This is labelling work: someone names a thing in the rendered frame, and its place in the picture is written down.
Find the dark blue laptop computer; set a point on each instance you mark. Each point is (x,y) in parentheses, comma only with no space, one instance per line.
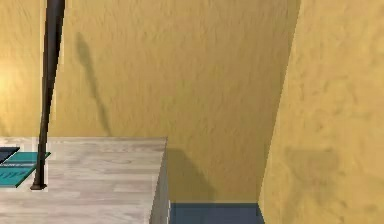
(6,153)

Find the pale wooden table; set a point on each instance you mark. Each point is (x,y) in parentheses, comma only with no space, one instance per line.
(100,180)

